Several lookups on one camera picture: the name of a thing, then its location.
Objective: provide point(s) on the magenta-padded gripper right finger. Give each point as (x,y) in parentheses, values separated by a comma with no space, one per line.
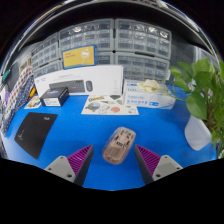
(160,168)

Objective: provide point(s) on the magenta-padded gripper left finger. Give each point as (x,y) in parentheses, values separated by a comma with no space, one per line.
(68,166)

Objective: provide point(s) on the transparent pink computer mouse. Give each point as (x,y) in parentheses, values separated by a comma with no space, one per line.
(118,145)

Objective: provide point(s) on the black mouse pad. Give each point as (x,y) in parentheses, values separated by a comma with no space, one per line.
(33,133)

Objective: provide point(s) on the white plant pot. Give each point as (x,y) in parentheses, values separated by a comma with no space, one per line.
(196,133)

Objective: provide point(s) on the white blue glove box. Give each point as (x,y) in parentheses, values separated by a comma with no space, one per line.
(146,100)

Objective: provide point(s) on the cartoon sticker sheet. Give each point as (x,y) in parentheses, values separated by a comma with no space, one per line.
(106,106)

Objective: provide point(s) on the small black product box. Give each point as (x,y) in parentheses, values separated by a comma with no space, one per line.
(53,96)

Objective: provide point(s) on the green leafy plant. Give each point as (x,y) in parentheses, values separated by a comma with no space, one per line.
(200,103)

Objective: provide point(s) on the cream disposable glove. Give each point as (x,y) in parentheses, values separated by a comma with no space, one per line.
(150,86)

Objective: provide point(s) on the yellow red small tool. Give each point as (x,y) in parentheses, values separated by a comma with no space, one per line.
(32,91)

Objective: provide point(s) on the white keyboard packaging box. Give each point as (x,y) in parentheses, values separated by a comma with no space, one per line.
(100,78)

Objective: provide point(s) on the red blue checkered cloth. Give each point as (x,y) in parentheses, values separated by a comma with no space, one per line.
(21,78)

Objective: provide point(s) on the teal plastic object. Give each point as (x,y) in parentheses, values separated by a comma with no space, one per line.
(6,76)

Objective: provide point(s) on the yellow blue box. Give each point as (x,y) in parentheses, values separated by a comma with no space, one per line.
(78,56)

